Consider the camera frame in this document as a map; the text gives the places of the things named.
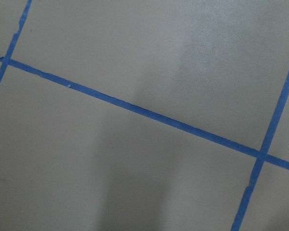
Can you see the brown paper table cover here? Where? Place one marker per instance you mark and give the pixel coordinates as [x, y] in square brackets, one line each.
[150, 115]

